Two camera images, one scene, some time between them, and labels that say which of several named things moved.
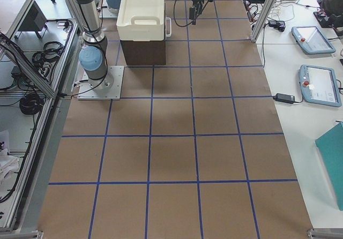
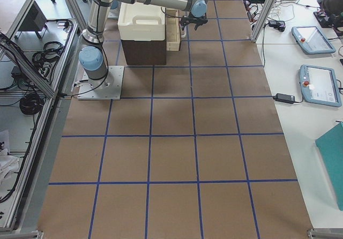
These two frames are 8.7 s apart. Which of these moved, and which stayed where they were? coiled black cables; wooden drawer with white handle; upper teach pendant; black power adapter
Moved: wooden drawer with white handle
Stayed: coiled black cables; black power adapter; upper teach pendant
